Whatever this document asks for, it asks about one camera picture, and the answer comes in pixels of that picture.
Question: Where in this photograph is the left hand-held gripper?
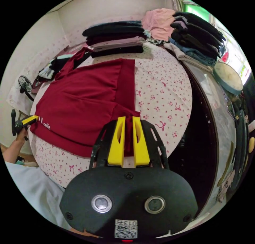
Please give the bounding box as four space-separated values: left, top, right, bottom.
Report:
15 115 39 142

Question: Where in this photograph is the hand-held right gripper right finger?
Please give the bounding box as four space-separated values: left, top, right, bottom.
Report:
132 116 150 167

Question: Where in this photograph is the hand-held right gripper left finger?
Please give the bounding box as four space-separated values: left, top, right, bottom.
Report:
107 116 126 167

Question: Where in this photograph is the red long sleeve shirt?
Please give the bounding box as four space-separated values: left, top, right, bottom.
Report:
30 48 141 159

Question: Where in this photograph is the person's left forearm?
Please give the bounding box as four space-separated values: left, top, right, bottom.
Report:
1 141 26 165

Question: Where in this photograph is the person's left hand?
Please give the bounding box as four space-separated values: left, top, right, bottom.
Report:
15 128 29 147

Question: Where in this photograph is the black standing fan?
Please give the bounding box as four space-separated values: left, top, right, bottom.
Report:
17 75 35 102

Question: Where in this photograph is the pile of clothes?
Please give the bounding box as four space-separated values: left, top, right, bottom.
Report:
32 54 74 94
164 11 227 67
82 20 147 58

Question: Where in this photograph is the dark wooden glossy cabinet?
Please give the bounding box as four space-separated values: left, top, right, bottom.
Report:
167 48 255 220

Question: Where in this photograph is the person's body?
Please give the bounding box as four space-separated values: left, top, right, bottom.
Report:
5 161 101 239

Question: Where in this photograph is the round teal container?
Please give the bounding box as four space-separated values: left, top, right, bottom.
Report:
212 62 244 95

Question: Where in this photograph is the pink pillow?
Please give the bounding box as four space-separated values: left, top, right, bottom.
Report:
142 8 176 41

